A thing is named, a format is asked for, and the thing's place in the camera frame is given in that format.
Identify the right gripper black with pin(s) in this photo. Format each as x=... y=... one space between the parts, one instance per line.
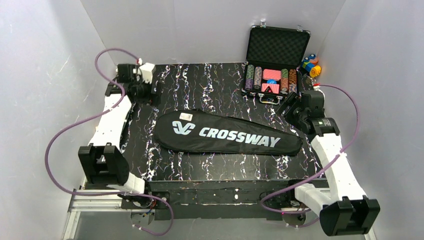
x=293 y=108

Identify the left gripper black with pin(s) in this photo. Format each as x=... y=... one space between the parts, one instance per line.
x=145 y=91

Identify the black racket bag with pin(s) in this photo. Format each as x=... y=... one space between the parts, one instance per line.
x=195 y=131

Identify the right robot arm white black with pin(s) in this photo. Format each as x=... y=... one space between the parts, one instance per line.
x=343 y=208

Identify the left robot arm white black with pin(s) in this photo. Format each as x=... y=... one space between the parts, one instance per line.
x=101 y=160

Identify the pink card deck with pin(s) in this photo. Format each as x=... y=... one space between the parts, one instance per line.
x=271 y=74

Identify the colourful toy blocks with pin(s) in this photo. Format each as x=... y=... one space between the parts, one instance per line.
x=311 y=65

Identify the black poker chip case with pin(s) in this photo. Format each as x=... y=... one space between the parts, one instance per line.
x=272 y=48

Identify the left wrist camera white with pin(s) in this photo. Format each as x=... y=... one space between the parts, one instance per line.
x=144 y=71

